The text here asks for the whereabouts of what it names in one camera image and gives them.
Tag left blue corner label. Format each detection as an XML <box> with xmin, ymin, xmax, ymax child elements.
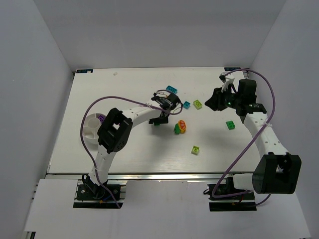
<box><xmin>76</xmin><ymin>69</ymin><xmax>93</xmax><ymax>74</ymax></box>

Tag lime lego brick lower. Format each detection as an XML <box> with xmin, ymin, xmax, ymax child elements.
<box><xmin>191</xmin><ymin>145</ymin><xmax>200</xmax><ymax>155</ymax></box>

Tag green lego brick right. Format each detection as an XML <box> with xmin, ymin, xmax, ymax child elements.
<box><xmin>225</xmin><ymin>120</ymin><xmax>236</xmax><ymax>130</ymax></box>

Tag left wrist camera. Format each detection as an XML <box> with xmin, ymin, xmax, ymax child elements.
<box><xmin>154</xmin><ymin>91</ymin><xmax>167</xmax><ymax>98</ymax></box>

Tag small blue lego brick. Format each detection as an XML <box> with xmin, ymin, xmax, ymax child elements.
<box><xmin>183</xmin><ymin>101</ymin><xmax>190</xmax><ymax>109</ymax></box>

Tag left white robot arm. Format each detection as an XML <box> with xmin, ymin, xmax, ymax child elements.
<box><xmin>89</xmin><ymin>93</ymin><xmax>182</xmax><ymax>185</ymax></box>

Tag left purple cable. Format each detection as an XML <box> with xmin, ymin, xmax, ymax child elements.
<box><xmin>79</xmin><ymin>90</ymin><xmax>184</xmax><ymax>209</ymax></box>

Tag orange yellow lego piece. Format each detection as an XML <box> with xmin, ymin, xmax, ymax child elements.
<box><xmin>177</xmin><ymin>120</ymin><xmax>187</xmax><ymax>133</ymax></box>

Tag blue long lego brick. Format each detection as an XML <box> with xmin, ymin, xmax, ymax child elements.
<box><xmin>166</xmin><ymin>85</ymin><xmax>178</xmax><ymax>94</ymax></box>

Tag blue corner label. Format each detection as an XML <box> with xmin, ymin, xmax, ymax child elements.
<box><xmin>224</xmin><ymin>67</ymin><xmax>240</xmax><ymax>72</ymax></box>
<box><xmin>76</xmin><ymin>69</ymin><xmax>93</xmax><ymax>74</ymax></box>

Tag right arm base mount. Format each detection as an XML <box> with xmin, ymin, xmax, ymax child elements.
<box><xmin>203</xmin><ymin>184</ymin><xmax>257</xmax><ymax>212</ymax></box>

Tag lime lego brick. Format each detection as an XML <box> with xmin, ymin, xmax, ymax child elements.
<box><xmin>191</xmin><ymin>145</ymin><xmax>200</xmax><ymax>155</ymax></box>
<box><xmin>193</xmin><ymin>100</ymin><xmax>202</xmax><ymax>110</ymax></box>

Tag lime lego brick upper right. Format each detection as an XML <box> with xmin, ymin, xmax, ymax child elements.
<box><xmin>193</xmin><ymin>100</ymin><xmax>202</xmax><ymax>110</ymax></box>

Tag aluminium front rail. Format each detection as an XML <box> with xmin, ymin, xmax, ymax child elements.
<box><xmin>44</xmin><ymin>172</ymin><xmax>284</xmax><ymax>182</ymax></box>

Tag white divided round container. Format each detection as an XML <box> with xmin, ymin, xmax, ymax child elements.
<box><xmin>82</xmin><ymin>113</ymin><xmax>105</xmax><ymax>145</ymax></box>

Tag purple lego brick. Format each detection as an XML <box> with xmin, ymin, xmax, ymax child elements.
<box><xmin>97</xmin><ymin>115</ymin><xmax>105</xmax><ymax>123</ymax></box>

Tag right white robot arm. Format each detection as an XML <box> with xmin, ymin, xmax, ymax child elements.
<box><xmin>205</xmin><ymin>77</ymin><xmax>302</xmax><ymax>197</ymax></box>

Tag right blue corner label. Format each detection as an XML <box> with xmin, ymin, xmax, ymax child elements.
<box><xmin>224</xmin><ymin>67</ymin><xmax>240</xmax><ymax>72</ymax></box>

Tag dark green lego stud piece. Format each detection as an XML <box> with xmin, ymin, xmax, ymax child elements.
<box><xmin>174</xmin><ymin>124</ymin><xmax>180</xmax><ymax>134</ymax></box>

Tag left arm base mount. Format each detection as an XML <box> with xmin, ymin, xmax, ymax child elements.
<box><xmin>73</xmin><ymin>184</ymin><xmax>126</xmax><ymax>209</ymax></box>

